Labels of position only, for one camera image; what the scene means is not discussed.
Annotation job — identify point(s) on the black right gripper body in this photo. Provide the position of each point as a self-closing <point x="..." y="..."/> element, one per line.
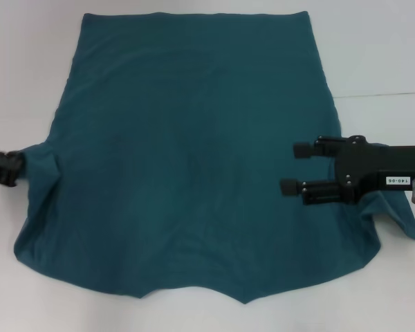
<point x="373" y="166"/>

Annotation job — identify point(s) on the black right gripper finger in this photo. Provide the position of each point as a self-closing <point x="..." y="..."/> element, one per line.
<point x="311" y="190"/>
<point x="314" y="148"/>

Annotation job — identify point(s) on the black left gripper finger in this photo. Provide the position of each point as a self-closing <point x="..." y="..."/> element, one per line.
<point x="16" y="167"/>

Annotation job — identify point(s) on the teal blue shirt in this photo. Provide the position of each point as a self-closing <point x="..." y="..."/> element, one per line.
<point x="193" y="138"/>

